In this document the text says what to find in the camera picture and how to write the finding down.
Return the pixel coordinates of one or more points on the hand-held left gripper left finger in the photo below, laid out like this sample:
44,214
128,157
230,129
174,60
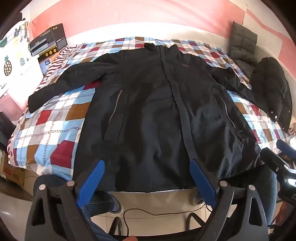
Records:
89,185

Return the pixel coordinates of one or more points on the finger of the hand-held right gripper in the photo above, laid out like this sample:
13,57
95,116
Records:
286,148
275,162

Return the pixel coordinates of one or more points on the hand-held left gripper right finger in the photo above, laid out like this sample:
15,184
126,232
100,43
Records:
203,183

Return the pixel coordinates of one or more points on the black zip jacket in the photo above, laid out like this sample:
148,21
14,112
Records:
148,111

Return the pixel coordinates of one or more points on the person's right leg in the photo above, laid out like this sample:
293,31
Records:
254,178

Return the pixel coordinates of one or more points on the black puffer jacket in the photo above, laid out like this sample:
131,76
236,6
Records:
270,88

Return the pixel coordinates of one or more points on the checkered bed blanket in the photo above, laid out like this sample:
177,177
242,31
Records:
53,129

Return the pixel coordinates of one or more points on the brown cardboard box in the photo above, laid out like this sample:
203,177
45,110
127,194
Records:
16,173

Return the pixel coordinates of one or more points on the dark furniture edge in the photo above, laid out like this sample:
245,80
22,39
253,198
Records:
5,129

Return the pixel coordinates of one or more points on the grey puffer jacket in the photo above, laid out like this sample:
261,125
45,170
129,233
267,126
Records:
244,44

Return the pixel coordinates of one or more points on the blue and white box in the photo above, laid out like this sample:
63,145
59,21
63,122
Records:
46,66

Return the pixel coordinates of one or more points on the pineapple printed white cloth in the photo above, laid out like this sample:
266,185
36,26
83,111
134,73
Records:
13,60

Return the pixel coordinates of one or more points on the black cardboard box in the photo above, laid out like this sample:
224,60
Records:
49,39

